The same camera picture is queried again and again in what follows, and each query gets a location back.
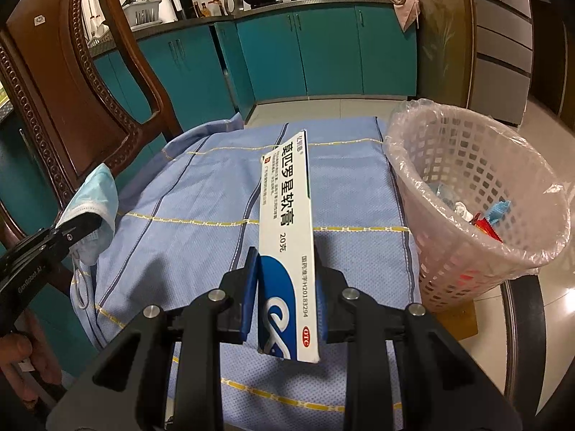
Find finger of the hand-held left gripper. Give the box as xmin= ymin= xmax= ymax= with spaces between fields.
xmin=0 ymin=209 xmax=102 ymax=309

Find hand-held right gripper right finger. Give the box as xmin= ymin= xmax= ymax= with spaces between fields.
xmin=312 ymin=232 xmax=524 ymax=431

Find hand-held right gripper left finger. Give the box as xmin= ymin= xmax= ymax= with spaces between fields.
xmin=47 ymin=246 xmax=261 ymax=431

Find blue face mask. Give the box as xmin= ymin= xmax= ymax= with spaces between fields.
xmin=56 ymin=164 xmax=118 ymax=310

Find white blue medicine box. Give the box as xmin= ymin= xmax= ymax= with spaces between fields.
xmin=257 ymin=129 xmax=323 ymax=364

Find red snack wrapper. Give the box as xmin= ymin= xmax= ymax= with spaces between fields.
xmin=449 ymin=213 xmax=503 ymax=288

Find white plastic mesh basket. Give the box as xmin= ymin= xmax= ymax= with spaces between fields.
xmin=386 ymin=99 xmax=571 ymax=312

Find blue crinkled wrapper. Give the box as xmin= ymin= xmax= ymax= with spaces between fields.
xmin=487 ymin=200 xmax=513 ymax=226

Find person's left hand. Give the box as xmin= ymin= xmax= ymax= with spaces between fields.
xmin=0 ymin=319 xmax=61 ymax=384

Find blue checked cloth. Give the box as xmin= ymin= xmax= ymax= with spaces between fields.
xmin=69 ymin=114 xmax=423 ymax=431

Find carved wooden chair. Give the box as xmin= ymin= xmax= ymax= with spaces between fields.
xmin=0 ymin=0 xmax=184 ymax=288

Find white drying basket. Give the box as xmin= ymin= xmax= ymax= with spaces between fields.
xmin=87 ymin=22 xmax=111 ymax=48

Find white dish rack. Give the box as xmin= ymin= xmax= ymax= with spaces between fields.
xmin=123 ymin=0 xmax=163 ymax=28

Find clear plastic bin liner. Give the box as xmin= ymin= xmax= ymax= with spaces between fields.
xmin=385 ymin=98 xmax=572 ymax=274

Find teal base cabinets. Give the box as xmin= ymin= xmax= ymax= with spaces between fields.
xmin=0 ymin=0 xmax=419 ymax=369

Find wood framed glass door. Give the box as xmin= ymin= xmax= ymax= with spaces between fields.
xmin=388 ymin=0 xmax=477 ymax=113

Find pink towel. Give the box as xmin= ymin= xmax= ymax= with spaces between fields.
xmin=376 ymin=0 xmax=420 ymax=32

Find silver refrigerator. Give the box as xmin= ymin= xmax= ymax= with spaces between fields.
xmin=467 ymin=0 xmax=535 ymax=126

